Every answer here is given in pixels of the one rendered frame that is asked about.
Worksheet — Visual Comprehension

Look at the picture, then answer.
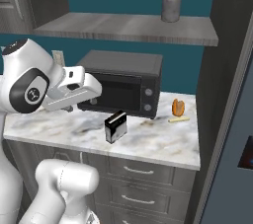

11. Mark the grey wooden shelf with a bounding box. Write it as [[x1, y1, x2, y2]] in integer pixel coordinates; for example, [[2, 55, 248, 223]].
[[32, 12, 219, 47]]

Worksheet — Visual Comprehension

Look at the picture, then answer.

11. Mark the grey metal jug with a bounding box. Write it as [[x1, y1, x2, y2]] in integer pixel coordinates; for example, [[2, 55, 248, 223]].
[[160, 0, 183, 24]]

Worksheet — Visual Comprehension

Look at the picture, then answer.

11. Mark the silver drawer handle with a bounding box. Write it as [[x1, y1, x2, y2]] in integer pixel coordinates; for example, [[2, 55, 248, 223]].
[[121, 194, 156, 205], [123, 165, 155, 176]]

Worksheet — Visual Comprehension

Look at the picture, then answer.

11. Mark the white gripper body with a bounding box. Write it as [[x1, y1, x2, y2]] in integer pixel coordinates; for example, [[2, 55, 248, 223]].
[[42, 72, 104, 112]]

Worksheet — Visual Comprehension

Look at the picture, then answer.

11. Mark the dark grey tall side panel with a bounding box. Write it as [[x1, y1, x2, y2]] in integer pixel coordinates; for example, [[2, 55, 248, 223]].
[[184, 0, 253, 224]]

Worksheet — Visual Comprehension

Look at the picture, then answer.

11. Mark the orange bread slice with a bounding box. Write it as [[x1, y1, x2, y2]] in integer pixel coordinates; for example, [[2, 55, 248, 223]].
[[171, 98, 187, 117]]

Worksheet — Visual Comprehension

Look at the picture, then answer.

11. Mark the black toaster oven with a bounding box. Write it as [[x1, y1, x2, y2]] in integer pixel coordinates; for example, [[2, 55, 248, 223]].
[[76, 49, 164, 120]]

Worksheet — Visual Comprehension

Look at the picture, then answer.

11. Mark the yellow cheese stick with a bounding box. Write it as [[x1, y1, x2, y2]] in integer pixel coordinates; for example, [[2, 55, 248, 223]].
[[167, 115, 192, 124]]

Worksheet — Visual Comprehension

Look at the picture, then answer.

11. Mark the grey wall cabinet door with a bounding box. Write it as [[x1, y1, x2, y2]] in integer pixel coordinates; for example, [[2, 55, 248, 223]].
[[0, 0, 37, 36]]

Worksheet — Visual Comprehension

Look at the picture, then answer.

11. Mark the grey drawer front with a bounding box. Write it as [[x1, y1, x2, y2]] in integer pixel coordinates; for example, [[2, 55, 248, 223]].
[[94, 178, 175, 215], [95, 203, 172, 224], [106, 156, 176, 186]]

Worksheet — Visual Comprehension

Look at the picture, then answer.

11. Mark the grey fridge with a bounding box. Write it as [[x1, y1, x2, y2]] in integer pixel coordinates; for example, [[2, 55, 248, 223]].
[[193, 10, 253, 224]]

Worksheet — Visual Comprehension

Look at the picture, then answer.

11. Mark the grey base cabinet door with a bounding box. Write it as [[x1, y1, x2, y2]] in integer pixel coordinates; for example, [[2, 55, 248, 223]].
[[32, 144, 85, 199]]

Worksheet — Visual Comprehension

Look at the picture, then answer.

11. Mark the black boxed food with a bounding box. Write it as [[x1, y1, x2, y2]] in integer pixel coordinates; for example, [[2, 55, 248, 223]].
[[104, 110, 128, 145]]

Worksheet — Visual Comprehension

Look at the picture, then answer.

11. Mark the white wall socket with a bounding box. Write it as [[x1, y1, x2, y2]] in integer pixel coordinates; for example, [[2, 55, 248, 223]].
[[51, 49, 66, 68]]

